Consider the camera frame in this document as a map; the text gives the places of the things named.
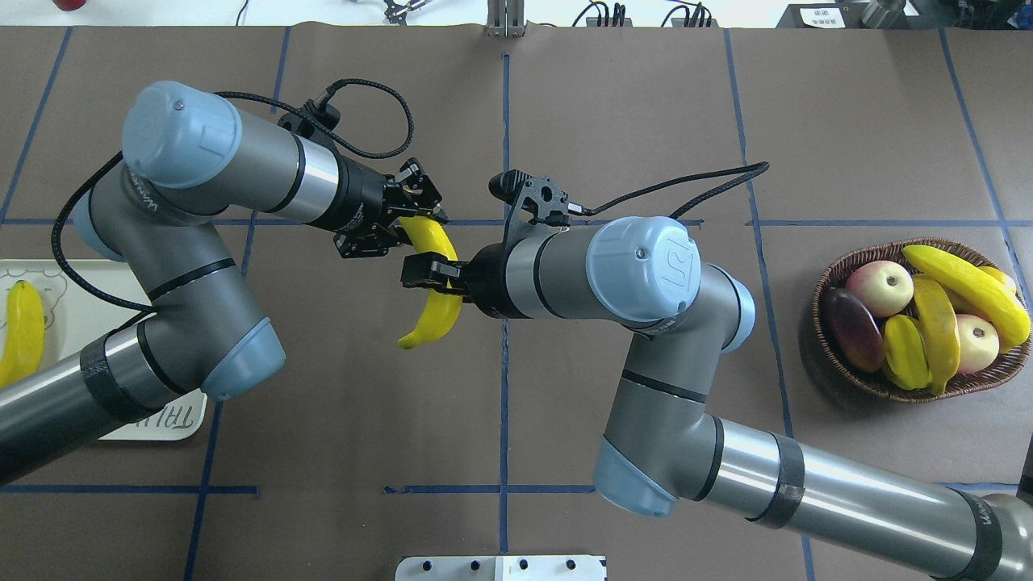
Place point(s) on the aluminium frame post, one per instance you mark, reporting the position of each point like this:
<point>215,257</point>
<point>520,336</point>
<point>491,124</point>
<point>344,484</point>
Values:
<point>506,18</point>

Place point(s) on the brown wicker basket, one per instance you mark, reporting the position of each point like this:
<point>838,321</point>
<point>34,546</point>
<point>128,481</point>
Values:
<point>828,365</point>

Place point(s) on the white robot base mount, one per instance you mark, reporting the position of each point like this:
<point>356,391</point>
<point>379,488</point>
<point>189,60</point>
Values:
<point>504,567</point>

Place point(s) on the yellow banana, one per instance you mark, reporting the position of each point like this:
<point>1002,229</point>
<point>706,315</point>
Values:
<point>440,311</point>
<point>999,303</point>
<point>939,330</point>
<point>25,336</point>

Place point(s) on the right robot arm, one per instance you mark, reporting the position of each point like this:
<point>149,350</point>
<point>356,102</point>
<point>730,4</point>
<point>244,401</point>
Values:
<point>666,441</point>

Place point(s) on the yellow starfruit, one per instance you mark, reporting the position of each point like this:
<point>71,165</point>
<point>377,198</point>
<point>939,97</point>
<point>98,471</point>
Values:
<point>905,358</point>

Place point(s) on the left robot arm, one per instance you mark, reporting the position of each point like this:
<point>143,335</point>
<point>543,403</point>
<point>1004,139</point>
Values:
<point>186,156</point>

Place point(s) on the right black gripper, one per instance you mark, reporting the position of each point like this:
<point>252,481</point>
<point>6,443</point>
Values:
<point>489,282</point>

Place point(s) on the black label box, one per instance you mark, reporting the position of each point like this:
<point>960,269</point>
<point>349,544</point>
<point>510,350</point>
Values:
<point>825,16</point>

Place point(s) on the dark purple eggplant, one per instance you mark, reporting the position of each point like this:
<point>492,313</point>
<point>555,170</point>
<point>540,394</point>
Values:
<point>854,328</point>

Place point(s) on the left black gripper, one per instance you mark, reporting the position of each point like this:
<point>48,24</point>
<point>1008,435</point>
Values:
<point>360,202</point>

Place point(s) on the brown paper table cover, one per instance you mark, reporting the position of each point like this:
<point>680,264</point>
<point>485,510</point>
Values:
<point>358,454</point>

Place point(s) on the yellow lemon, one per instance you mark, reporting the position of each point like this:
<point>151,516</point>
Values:
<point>1001,277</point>

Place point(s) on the white bear tray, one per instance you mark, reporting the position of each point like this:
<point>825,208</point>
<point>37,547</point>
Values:
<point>74,318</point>

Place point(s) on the red cylinder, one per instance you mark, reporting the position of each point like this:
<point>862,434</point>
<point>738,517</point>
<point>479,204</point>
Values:
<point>69,5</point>

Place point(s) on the red green apple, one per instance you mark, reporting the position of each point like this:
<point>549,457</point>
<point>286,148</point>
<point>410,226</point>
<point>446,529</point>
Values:
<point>884,287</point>
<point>978,343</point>

